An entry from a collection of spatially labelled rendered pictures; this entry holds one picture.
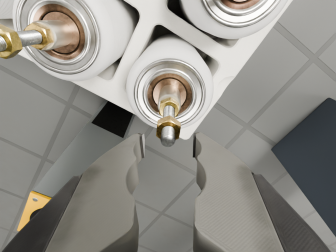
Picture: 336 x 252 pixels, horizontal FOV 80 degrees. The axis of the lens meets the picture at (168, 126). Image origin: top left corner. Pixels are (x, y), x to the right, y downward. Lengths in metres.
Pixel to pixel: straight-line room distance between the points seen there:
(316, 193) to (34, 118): 0.66
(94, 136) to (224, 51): 0.22
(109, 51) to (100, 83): 0.09
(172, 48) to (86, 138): 0.19
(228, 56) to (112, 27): 0.15
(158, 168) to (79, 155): 0.34
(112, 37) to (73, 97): 0.34
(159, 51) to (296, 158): 0.43
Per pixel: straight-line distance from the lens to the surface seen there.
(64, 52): 0.23
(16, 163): 0.74
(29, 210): 0.27
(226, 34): 0.21
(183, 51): 0.21
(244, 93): 0.51
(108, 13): 0.22
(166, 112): 0.16
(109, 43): 0.22
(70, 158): 0.29
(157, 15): 0.28
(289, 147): 0.58
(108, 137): 0.34
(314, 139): 0.55
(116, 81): 0.30
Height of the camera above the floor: 0.46
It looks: 62 degrees down
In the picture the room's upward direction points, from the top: 177 degrees counter-clockwise
